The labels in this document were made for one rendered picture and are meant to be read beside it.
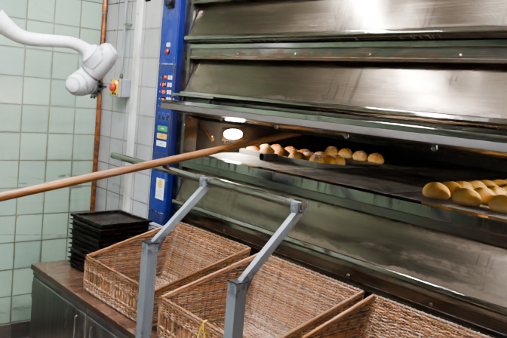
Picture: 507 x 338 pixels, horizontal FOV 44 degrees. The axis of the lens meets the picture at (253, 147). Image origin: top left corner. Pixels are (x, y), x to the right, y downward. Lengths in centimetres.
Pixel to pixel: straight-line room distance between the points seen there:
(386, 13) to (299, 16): 42
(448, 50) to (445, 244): 60
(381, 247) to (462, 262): 30
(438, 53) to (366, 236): 67
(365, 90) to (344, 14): 30
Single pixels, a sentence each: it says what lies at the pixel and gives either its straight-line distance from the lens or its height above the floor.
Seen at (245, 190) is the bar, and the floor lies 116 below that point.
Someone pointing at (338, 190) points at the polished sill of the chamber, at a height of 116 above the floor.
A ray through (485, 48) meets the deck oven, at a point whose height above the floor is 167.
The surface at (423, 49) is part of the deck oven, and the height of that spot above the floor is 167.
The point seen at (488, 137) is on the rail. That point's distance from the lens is 178.
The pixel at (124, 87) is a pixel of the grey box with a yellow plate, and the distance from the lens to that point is 348.
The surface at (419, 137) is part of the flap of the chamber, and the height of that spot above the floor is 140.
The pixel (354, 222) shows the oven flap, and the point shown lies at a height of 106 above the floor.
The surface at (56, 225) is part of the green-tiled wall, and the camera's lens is 380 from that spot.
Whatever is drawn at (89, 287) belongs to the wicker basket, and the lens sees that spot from 283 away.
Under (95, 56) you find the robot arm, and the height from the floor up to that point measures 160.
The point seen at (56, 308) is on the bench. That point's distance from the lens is 303.
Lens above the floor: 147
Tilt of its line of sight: 5 degrees down
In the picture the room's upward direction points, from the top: 5 degrees clockwise
